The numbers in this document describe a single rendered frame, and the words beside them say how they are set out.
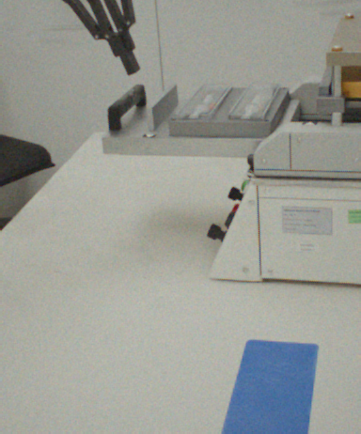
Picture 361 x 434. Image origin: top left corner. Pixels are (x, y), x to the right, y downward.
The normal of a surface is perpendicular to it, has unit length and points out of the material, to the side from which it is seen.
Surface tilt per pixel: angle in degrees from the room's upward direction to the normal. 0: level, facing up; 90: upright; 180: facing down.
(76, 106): 90
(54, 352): 0
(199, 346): 0
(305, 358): 0
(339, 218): 90
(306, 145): 90
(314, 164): 90
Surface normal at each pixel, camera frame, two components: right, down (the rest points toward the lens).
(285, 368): -0.07, -0.92
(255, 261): -0.26, 0.39
